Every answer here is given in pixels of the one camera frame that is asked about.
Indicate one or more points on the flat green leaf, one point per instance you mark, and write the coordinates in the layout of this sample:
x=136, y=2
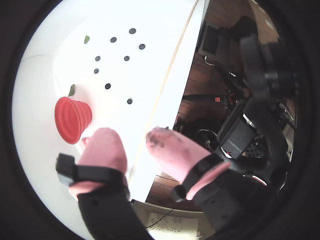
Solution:
x=86, y=39

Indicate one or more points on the pink-tipped gripper finger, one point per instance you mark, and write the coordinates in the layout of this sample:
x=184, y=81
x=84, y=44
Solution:
x=175, y=152
x=105, y=150

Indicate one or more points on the black tripod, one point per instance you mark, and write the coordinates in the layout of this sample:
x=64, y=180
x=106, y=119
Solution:
x=200, y=97

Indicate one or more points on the dark blueberry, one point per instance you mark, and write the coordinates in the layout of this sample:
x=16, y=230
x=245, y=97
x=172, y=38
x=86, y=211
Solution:
x=113, y=39
x=126, y=58
x=132, y=31
x=141, y=46
x=107, y=86
x=129, y=101
x=96, y=71
x=97, y=58

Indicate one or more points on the white patterned mat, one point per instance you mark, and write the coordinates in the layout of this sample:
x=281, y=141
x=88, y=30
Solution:
x=175, y=225

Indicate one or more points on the dark grey laptop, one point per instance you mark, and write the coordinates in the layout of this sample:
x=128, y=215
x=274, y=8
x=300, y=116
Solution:
x=211, y=40

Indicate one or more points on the curled green leaf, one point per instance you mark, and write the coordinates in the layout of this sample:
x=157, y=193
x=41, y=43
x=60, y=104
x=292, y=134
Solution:
x=72, y=90

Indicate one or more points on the red collapsible silicone cup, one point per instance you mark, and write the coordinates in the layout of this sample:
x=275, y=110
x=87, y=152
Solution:
x=72, y=117

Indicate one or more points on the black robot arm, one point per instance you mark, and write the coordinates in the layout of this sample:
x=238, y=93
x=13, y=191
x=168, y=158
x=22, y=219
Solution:
x=262, y=112

